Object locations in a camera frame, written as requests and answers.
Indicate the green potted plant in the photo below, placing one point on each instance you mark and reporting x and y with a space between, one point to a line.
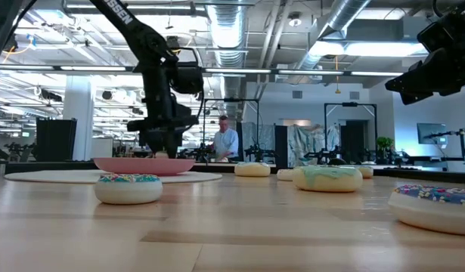
385 143

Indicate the pale patterned draped cloth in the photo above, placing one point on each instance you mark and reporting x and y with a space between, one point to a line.
263 136
307 140

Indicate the small white icing donut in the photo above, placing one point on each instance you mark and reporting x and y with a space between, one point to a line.
284 175

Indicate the long horizontal light bar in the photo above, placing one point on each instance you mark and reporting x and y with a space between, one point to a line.
236 70

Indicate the white square column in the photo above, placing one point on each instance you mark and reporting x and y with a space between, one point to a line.
78 113

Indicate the yellow hanging pendant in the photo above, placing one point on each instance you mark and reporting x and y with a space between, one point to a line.
337 90

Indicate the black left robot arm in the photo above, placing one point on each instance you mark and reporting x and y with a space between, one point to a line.
145 38

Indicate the silver spiral ventilation duct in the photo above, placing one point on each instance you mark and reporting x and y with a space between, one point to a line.
226 22
345 15

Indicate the black partition panel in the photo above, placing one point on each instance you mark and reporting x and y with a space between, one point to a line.
56 140

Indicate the pale turquoise icing donut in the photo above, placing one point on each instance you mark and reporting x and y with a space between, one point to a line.
327 181

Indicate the black narrow panel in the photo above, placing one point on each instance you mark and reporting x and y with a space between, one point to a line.
281 145

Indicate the person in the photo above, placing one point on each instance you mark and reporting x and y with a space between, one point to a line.
226 143

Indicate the black pole with boom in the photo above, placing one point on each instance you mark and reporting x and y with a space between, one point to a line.
462 145

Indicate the pink round plate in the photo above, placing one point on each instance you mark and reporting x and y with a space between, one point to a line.
144 167

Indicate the round ceiling sensor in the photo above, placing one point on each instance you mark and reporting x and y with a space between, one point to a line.
294 19

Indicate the large white striped donut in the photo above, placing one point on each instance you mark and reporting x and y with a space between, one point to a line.
252 170

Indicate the black ceiling device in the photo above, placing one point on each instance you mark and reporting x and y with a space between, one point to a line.
174 41

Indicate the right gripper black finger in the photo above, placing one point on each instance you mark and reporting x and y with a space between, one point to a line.
406 81
411 99

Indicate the white round mat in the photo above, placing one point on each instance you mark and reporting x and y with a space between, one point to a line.
47 176

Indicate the black background robot arm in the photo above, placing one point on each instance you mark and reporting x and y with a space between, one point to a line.
259 153
323 155
196 153

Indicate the small teal sprinkled donut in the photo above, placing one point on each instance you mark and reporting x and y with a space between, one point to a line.
128 192

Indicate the grey wall monitor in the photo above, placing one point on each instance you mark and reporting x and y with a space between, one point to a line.
430 133

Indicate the black metal rig frame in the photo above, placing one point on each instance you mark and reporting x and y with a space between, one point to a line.
232 100
349 104

